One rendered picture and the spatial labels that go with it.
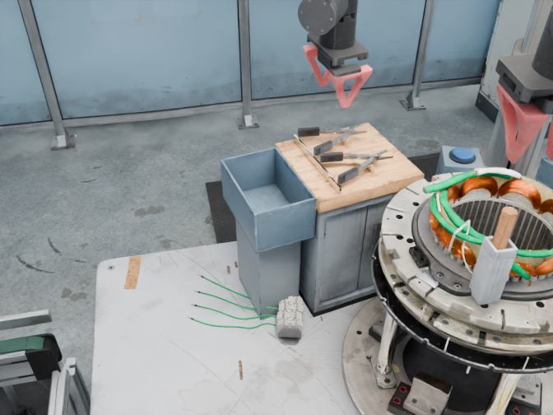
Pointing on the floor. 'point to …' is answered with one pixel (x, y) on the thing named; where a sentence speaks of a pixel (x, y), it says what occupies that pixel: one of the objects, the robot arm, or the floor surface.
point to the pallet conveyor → (42, 365)
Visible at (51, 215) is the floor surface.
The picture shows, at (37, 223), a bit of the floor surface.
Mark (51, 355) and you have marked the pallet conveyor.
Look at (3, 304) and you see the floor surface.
